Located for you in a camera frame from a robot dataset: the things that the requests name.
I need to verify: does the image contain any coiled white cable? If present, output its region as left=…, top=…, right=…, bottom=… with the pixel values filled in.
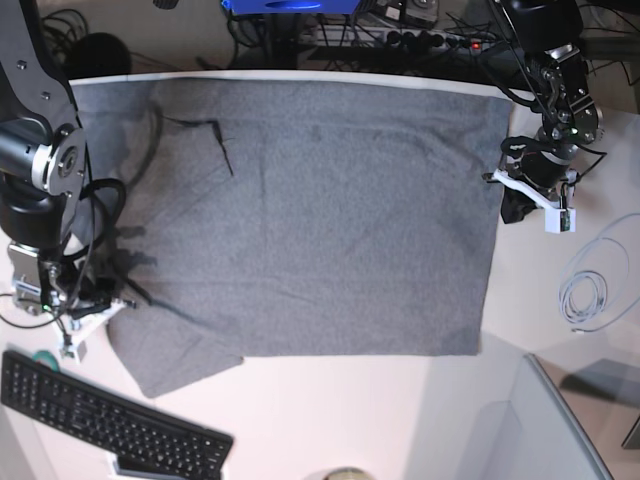
left=557, top=212, right=640, bottom=335

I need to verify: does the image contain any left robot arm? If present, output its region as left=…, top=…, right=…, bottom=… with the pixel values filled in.
left=480, top=1, right=606, bottom=234

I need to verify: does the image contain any green tape roll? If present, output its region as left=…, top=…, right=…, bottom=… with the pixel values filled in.
left=32, top=350, right=60, bottom=372

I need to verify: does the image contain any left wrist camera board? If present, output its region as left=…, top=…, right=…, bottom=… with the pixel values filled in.
left=544, top=208, right=576, bottom=234

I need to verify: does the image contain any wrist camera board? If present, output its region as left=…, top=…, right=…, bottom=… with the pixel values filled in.
left=59, top=340, right=87, bottom=363
left=544, top=208, right=576, bottom=234

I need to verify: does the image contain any grey t-shirt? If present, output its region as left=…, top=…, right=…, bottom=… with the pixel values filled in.
left=74, top=79, right=511, bottom=398

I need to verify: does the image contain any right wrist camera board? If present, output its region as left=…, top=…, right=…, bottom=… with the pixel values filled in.
left=59, top=340, right=87, bottom=363

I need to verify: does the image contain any round tan lid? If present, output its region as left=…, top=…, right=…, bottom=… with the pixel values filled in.
left=322, top=466, right=374, bottom=480

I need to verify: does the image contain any grey monitor edge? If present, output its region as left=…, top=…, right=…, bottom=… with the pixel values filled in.
left=510, top=355, right=611, bottom=480

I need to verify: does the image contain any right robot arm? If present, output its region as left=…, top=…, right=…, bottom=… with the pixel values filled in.
left=1, top=1, right=129, bottom=358

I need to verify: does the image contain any blue box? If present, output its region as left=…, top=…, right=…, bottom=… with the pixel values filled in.
left=221, top=0, right=359, bottom=15

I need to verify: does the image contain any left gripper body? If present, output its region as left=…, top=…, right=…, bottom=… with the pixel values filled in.
left=482, top=137, right=578, bottom=209

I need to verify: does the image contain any black keyboard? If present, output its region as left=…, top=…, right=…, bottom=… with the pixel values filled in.
left=1, top=351, right=233, bottom=479

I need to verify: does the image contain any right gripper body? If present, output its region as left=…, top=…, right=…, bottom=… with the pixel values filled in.
left=49, top=269, right=137, bottom=350

